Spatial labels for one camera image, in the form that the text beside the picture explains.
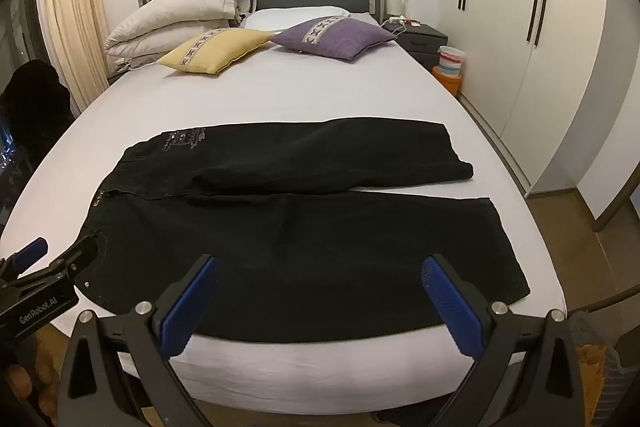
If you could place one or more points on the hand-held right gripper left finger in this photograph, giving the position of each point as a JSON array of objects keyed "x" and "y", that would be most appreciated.
[{"x": 187, "y": 304}]

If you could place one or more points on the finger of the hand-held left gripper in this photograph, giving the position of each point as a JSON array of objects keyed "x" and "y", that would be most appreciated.
[
  {"x": 80, "y": 257},
  {"x": 31, "y": 252}
]

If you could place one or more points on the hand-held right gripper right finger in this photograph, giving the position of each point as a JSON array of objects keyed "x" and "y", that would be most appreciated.
[{"x": 452, "y": 307}]

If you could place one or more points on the black pants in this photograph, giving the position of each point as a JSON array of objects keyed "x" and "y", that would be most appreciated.
[{"x": 300, "y": 232}]

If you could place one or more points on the person's left hand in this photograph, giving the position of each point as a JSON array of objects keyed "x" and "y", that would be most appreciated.
[{"x": 22, "y": 374}]

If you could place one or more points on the grey patterned cloth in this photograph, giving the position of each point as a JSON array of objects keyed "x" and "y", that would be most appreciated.
[{"x": 595, "y": 337}]

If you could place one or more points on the orange box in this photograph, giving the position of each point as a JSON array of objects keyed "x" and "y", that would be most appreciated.
[{"x": 447, "y": 81}]

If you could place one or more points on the yellow cushion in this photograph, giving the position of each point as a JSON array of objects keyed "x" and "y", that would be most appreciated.
[{"x": 215, "y": 52}]

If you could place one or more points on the beige curtain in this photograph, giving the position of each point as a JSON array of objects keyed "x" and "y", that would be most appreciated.
[{"x": 75, "y": 7}]

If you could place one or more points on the striped round container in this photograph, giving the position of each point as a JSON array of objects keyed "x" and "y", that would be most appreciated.
[{"x": 451, "y": 57}]

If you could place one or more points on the white wardrobe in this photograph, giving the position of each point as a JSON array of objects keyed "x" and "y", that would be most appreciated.
[{"x": 500, "y": 57}]

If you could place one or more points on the bed with white sheet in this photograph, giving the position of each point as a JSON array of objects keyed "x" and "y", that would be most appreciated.
[{"x": 325, "y": 82}]

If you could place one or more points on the stack of white pillows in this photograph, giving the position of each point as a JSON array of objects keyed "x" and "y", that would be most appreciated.
[{"x": 175, "y": 12}]

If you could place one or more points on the dark grey nightstand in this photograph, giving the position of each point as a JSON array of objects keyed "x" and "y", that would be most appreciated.
[{"x": 420, "y": 42}]

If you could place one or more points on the purple cushion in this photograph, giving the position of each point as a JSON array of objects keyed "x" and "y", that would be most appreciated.
[{"x": 345, "y": 39}]

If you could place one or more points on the white power strip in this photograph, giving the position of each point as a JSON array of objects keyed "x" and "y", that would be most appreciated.
[{"x": 396, "y": 19}]

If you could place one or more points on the white pillow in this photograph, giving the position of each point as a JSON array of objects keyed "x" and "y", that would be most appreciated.
[{"x": 290, "y": 17}]

